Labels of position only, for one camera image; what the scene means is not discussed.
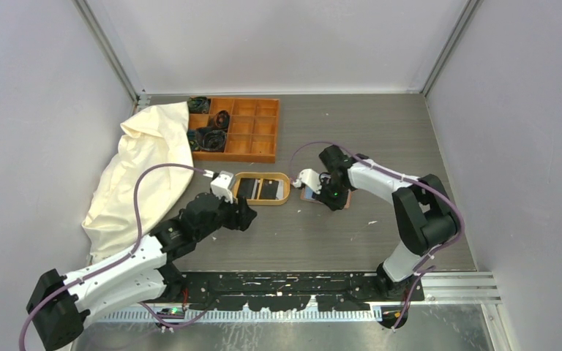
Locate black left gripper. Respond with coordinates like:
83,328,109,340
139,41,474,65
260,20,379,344
195,189,255,241

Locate tan leather card holder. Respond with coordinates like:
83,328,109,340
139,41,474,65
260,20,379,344
300,186,353,211

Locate yellow oval tray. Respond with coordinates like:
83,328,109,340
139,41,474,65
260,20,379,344
233,172,291,206

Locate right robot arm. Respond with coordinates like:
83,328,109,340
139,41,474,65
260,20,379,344
315,146,462,301

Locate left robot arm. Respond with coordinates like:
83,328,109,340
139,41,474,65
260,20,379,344
26,193,257,350

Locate black credit card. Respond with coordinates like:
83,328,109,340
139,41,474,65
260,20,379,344
237,178,261,200

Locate orange compartment organizer tray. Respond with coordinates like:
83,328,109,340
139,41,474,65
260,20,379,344
187,96,280,163

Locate cream cloth bag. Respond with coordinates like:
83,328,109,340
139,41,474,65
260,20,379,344
82,102,195,264

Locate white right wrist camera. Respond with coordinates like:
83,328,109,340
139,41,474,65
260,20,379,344
291,168,322,194

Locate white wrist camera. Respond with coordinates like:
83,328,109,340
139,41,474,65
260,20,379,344
210,171,235,204
291,168,322,194

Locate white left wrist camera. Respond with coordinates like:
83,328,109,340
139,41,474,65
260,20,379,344
210,171,235,204

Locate black coiled cable large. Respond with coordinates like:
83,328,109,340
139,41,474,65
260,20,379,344
187,127,228,152

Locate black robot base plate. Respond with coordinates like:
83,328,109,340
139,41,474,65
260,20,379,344
154,271,424,312

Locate black coiled cable middle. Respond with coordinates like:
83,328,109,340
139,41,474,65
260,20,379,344
211,110,232,129

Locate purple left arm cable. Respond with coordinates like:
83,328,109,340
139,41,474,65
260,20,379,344
18,163,217,351

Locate black coiled cable top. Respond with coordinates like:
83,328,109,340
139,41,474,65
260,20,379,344
187,97,212,116

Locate aluminium front rail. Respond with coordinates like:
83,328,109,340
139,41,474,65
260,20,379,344
61,272,503,323

